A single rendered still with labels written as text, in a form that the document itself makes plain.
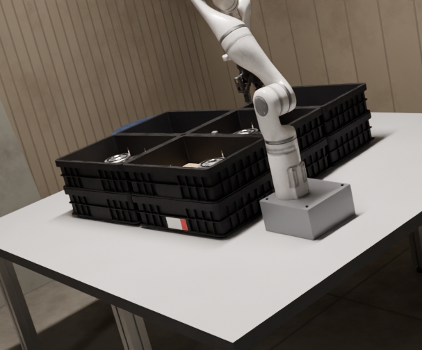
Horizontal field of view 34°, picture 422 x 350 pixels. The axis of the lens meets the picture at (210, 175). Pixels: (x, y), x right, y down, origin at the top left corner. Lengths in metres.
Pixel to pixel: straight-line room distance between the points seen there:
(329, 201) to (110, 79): 2.87
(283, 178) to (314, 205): 0.13
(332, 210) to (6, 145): 2.39
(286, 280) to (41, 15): 3.01
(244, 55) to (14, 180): 2.25
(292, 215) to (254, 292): 0.32
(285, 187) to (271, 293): 0.39
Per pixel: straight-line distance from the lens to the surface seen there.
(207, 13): 2.06
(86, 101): 4.56
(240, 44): 2.00
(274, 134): 1.95
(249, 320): 1.64
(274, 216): 2.04
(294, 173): 1.99
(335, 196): 2.01
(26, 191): 4.01
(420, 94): 3.93
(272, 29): 4.49
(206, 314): 1.71
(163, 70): 4.89
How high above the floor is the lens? 1.50
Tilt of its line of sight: 17 degrees down
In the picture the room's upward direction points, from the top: 14 degrees counter-clockwise
